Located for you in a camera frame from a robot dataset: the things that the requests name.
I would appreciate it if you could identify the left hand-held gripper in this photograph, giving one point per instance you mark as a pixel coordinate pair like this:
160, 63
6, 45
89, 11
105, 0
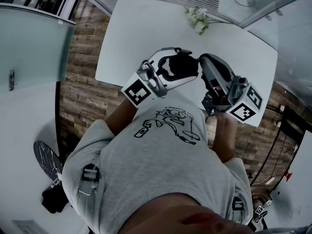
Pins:
137, 91

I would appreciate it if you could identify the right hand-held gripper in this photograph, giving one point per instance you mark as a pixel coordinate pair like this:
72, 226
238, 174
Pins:
243, 111

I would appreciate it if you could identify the person's left forearm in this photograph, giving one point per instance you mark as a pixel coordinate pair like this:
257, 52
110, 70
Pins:
122, 118

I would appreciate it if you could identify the person's right forearm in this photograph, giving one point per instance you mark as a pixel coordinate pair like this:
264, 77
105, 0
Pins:
224, 138

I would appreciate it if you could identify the white flower sprig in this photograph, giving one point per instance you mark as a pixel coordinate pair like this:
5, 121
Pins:
200, 21

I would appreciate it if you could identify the grey printed t-shirt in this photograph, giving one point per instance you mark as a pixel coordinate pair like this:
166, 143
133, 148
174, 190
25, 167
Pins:
156, 164

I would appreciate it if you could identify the person's chin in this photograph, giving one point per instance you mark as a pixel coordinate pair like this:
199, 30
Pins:
185, 216

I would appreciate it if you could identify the round black marble side table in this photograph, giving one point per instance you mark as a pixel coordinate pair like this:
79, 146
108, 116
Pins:
47, 158

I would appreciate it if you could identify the black bag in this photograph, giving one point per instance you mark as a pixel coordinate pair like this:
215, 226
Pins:
54, 200

